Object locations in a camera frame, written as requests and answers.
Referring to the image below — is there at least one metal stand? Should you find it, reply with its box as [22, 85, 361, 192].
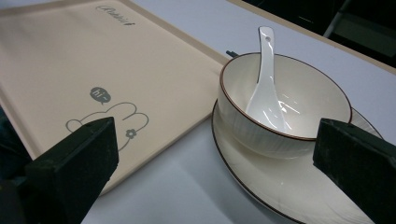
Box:
[322, 0, 396, 60]

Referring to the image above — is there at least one beige placemat with rabbit print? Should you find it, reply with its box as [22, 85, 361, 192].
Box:
[0, 0, 231, 196]

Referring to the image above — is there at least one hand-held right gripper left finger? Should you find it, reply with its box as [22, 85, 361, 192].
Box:
[0, 117, 120, 224]

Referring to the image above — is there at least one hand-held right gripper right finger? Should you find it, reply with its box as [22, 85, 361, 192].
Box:
[312, 118, 396, 224]

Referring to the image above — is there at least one white ceramic bowl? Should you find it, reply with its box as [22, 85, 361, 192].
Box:
[217, 51, 353, 161]

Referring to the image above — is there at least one white ceramic plate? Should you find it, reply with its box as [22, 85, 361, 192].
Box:
[211, 100, 383, 224]

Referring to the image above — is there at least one white ceramic spoon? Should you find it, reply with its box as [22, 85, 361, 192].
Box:
[245, 26, 288, 132]

